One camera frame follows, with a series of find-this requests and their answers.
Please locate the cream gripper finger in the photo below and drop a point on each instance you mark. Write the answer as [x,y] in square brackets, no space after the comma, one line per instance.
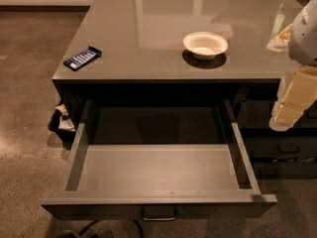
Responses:
[296,93]
[280,42]

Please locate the grey top drawer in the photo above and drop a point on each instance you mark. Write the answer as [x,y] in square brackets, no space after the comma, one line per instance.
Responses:
[158,164]

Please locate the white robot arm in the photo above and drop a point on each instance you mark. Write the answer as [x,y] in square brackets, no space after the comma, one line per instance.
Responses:
[302,46]

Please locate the right middle drawer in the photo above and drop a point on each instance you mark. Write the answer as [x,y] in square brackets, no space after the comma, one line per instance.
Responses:
[282,147]

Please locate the right bottom drawer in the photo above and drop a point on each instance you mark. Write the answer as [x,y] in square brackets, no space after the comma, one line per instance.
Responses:
[285,170]

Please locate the dark grey drawer cabinet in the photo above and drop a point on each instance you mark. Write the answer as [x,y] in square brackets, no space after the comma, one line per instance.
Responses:
[144,61]

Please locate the white bowl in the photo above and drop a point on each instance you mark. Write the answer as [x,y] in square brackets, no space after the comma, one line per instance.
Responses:
[204,45]

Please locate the black trash bin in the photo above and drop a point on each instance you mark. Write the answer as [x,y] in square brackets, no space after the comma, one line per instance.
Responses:
[61,124]

